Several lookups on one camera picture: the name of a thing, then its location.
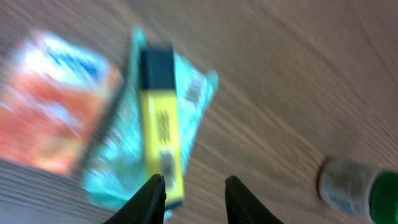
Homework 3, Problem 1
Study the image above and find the teal tissue packet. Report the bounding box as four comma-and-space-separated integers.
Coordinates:
82, 27, 219, 210

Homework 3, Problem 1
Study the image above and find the orange snack packet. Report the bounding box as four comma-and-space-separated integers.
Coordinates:
1, 30, 124, 175

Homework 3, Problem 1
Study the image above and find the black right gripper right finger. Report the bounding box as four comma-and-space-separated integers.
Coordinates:
224, 175, 284, 224

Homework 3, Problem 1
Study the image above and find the green lid jar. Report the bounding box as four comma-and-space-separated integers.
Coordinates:
317, 158, 397, 224

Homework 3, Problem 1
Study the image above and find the yellow highlighter black cap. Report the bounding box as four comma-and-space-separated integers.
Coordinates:
140, 45, 184, 210

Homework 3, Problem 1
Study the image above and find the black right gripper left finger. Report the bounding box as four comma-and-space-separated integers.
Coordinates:
104, 174, 166, 224

